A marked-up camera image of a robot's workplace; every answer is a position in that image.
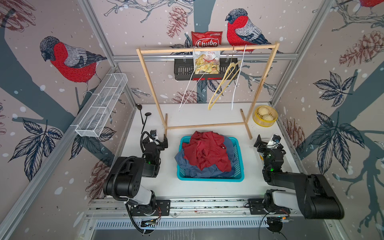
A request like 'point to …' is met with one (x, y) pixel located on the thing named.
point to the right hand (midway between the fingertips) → (266, 135)
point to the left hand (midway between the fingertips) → (158, 132)
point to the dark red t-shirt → (206, 149)
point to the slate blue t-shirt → (208, 172)
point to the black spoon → (147, 114)
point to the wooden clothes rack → (156, 103)
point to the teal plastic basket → (239, 176)
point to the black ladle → (139, 107)
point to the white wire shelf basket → (93, 119)
